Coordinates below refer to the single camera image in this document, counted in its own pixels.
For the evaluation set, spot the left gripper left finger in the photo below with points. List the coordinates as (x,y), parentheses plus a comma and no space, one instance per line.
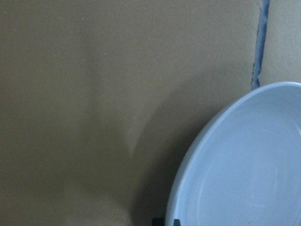
(158,222)

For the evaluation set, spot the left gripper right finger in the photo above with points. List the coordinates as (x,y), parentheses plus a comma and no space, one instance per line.
(176,222)

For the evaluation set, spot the blue plastic plate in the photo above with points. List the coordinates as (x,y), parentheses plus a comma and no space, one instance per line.
(244,167)

